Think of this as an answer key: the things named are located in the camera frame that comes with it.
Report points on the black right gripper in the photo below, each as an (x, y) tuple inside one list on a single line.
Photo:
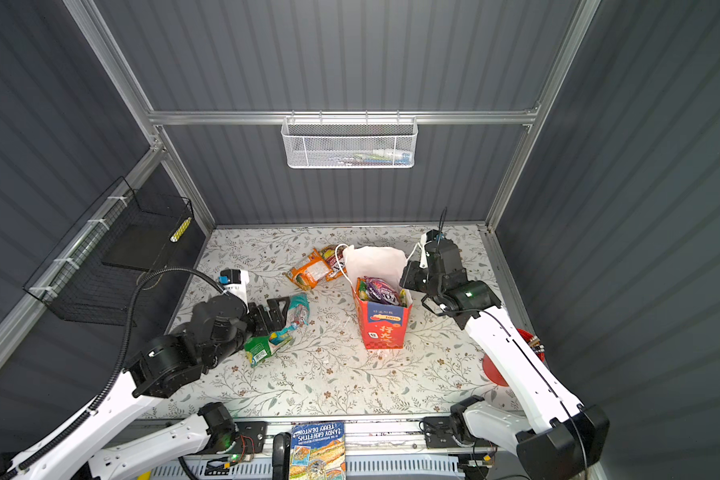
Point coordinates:
[(410, 269)]

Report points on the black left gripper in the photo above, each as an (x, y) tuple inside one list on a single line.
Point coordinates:
[(267, 327)]

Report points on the teal mint candy bag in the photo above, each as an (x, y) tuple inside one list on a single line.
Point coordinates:
[(293, 312)]

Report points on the purple Fox's candy bag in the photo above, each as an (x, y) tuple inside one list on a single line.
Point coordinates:
[(382, 292)]

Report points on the red paper gift bag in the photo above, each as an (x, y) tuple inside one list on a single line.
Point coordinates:
[(383, 307)]

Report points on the green spring tea candy bag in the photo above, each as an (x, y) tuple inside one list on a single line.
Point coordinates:
[(259, 349)]

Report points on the green Fox's candy bag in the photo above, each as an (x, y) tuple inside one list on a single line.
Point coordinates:
[(362, 291)]

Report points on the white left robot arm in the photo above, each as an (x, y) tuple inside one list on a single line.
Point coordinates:
[(218, 328)]

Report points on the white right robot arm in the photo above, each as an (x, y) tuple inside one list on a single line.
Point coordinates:
[(556, 436)]

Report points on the orange fruits candy bag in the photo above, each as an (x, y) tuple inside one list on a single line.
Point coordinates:
[(308, 275)]

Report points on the orange Fox's candy bag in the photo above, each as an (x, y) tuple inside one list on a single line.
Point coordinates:
[(333, 256)]

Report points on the red pencil cup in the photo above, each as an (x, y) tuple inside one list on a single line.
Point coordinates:
[(494, 372)]

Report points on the colourful book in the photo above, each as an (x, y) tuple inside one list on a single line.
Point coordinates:
[(318, 451)]

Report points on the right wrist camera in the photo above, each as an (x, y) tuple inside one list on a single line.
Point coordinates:
[(425, 239)]

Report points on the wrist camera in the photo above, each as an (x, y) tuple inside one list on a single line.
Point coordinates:
[(425, 239), (235, 282)]

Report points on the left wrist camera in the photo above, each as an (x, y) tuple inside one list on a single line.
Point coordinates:
[(235, 282)]

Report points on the black wire side basket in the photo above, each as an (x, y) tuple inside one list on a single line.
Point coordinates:
[(133, 233)]

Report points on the white wire wall basket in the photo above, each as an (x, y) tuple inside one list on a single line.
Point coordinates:
[(355, 143)]

